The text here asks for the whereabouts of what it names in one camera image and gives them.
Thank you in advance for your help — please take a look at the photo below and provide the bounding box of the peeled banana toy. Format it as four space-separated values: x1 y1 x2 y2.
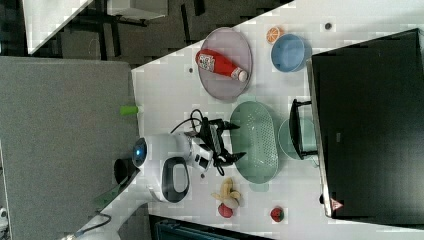
211 177 241 209

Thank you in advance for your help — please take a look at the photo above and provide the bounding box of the green spatula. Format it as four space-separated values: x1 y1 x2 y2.
94 177 129 210

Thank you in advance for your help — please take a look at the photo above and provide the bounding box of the blue cup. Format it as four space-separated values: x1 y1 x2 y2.
270 34 312 73

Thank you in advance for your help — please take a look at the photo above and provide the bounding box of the mint green cup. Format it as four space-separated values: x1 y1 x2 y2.
278 118 319 167

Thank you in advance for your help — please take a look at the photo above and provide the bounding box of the black toaster oven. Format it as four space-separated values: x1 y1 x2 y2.
307 28 424 229

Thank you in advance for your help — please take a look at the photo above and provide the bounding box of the black cylinder container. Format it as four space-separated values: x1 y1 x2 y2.
114 158 139 185

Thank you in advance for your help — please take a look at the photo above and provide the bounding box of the lime green toy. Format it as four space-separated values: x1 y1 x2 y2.
120 106 144 116

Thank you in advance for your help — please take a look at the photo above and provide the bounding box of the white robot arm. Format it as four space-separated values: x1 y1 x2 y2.
60 117 244 240

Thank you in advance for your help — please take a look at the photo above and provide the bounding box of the red ketchup bottle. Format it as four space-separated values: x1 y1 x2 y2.
195 49 248 82

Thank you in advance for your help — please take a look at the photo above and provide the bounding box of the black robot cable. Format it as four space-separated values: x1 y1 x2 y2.
169 108 226 177

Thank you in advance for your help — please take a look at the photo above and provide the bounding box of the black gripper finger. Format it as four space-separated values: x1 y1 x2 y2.
223 121 239 130
226 152 245 163

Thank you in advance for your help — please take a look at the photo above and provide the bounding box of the red apple toy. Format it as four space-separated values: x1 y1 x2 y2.
218 203 233 218

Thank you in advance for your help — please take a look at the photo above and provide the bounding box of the strawberry toy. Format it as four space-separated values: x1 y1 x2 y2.
270 207 284 222

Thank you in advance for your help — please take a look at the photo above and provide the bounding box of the grey oval plate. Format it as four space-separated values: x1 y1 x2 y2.
195 27 253 101

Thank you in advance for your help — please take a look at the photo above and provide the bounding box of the orange slice toy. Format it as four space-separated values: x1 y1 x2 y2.
266 26 284 44

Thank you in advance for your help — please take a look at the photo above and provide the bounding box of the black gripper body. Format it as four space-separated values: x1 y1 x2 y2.
197 117 230 167

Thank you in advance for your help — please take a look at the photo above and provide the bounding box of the mint green strainer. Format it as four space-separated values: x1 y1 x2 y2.
230 95 280 193

